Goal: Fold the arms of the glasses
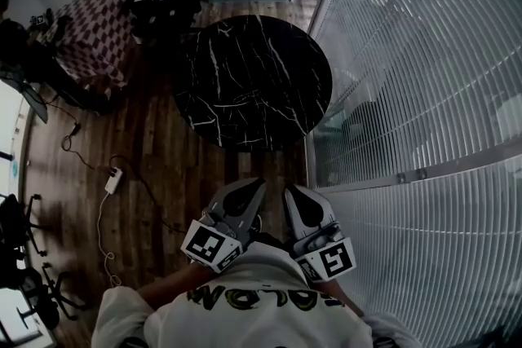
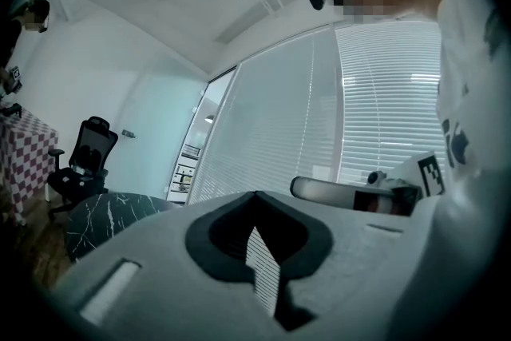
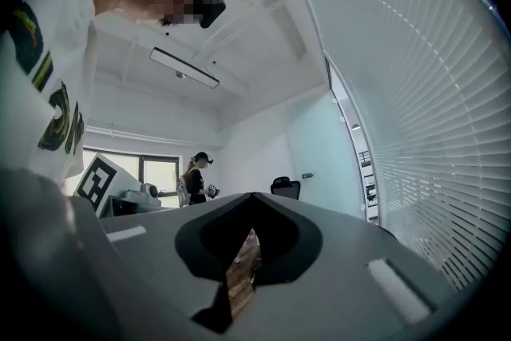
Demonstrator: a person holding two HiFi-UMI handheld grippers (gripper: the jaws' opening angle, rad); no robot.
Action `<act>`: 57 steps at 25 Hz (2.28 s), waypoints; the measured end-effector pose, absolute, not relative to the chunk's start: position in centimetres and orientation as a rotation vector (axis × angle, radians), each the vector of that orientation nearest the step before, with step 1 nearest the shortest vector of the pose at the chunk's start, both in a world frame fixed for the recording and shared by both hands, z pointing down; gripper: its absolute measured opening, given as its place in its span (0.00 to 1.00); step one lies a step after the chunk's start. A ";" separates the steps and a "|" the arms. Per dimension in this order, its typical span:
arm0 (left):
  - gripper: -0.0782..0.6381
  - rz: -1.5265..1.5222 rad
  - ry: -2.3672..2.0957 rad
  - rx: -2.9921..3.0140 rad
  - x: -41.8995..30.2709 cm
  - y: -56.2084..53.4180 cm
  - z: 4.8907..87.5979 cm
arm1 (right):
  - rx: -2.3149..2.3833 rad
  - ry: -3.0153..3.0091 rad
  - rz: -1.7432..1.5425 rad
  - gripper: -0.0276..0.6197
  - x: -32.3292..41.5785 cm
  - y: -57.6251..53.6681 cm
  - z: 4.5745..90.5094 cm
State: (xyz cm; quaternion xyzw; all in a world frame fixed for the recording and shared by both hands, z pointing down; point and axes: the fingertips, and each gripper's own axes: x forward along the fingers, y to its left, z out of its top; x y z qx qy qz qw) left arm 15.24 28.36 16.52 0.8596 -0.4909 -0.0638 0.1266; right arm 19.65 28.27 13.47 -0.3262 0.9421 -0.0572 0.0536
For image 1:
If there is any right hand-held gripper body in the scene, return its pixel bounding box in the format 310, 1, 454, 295
290, 215, 358, 283

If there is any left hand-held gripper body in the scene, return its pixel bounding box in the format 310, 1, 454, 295
180, 200, 263, 275

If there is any person's right forearm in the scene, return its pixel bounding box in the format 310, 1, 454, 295
325, 280, 366, 319

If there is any person's left forearm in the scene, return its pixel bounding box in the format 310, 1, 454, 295
136, 262, 216, 311

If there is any white printed shirt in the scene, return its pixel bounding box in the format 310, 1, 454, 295
90, 242, 423, 348

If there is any white power strip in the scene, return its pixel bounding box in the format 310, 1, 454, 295
104, 166, 125, 196

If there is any black swivel chair base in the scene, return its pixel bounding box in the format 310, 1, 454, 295
0, 193, 89, 332

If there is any checkered cloth covered table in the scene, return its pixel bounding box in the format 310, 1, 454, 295
42, 0, 138, 91

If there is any white desk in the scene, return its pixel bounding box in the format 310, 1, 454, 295
0, 79, 36, 200

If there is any black equipment pile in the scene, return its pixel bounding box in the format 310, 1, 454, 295
0, 0, 82, 107

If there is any black cable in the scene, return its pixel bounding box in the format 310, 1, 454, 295
108, 153, 189, 236

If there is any white cable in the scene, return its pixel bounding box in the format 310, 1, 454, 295
96, 191, 123, 289

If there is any black power adapter with cable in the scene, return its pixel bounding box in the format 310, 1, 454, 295
43, 101, 97, 171

